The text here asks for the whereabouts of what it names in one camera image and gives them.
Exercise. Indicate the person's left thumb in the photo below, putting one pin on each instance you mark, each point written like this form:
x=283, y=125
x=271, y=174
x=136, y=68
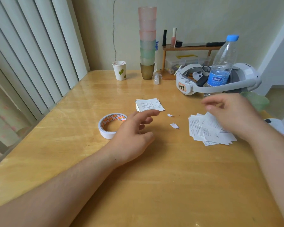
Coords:
x=148, y=138

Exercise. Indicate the small wooden desk shelf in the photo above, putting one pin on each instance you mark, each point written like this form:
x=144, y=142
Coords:
x=189, y=48

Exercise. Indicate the clear plastic storage box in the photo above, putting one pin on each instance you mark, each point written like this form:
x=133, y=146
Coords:
x=177, y=61

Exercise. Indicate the white hand controller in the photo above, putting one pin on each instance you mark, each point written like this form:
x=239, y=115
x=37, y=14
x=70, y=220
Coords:
x=198, y=75

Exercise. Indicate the clear water bottle blue cap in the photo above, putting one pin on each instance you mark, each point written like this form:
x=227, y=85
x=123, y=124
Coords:
x=223, y=61

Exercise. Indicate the white vertical blinds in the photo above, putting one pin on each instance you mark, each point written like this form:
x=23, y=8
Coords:
x=30, y=51

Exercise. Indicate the small stack of printed slips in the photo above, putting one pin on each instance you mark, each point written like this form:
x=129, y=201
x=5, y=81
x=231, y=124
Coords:
x=149, y=104

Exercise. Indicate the white plush toy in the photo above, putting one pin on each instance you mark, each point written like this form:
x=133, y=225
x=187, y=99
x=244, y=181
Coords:
x=278, y=126

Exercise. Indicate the person's left forearm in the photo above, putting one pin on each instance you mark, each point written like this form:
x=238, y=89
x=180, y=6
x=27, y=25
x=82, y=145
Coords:
x=61, y=189

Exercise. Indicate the brown translucent plastic cup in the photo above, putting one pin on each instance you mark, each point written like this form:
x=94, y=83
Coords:
x=147, y=71

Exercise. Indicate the white double-sided tape roll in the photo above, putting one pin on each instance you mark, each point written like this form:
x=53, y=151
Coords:
x=104, y=131

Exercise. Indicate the person's right forearm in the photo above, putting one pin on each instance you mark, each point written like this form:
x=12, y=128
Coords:
x=274, y=167

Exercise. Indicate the person's right hand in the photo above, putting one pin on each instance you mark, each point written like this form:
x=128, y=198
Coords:
x=236, y=113

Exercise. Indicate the small clear plastic bottle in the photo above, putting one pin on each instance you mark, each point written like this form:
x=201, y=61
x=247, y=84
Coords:
x=157, y=77

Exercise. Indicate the stack of pastel plastic cups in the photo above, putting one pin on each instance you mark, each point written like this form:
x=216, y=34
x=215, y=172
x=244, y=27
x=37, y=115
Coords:
x=147, y=37

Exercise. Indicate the white furniture frame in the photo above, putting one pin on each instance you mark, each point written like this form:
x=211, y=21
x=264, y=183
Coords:
x=278, y=56

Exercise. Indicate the larger torn paper scrap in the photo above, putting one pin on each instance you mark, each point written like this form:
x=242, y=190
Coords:
x=174, y=125

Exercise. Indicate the small black box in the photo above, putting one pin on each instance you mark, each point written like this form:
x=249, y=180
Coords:
x=179, y=43

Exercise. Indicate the loose pile of printed slips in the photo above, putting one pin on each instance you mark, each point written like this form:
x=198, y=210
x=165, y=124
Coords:
x=203, y=134

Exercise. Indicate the white headset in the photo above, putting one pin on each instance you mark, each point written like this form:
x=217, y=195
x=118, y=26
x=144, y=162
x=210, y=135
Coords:
x=245, y=75

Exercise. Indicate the person's left hand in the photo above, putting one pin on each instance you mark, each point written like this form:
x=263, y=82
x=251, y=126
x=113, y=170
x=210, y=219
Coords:
x=129, y=137

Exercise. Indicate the person's right fingers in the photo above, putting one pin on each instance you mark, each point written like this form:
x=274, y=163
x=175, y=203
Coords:
x=213, y=101

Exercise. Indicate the person's left middle finger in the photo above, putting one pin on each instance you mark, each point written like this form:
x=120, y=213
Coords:
x=147, y=120

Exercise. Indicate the small blue item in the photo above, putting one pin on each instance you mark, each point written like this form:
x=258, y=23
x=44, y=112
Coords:
x=157, y=45

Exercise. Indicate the pink nail polish bottle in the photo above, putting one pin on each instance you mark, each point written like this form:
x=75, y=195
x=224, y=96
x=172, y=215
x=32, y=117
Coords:
x=173, y=38

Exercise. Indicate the white paper cup leaf print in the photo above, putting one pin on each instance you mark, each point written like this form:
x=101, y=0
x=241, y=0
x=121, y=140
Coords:
x=120, y=71

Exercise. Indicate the green frosted plastic cup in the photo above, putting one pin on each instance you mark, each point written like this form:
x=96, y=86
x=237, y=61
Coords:
x=259, y=100

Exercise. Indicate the black lipstick tube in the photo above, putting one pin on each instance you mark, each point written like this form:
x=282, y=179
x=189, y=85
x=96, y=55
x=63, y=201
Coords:
x=164, y=38

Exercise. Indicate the flat black bar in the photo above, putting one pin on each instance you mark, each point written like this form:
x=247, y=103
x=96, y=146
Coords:
x=215, y=44

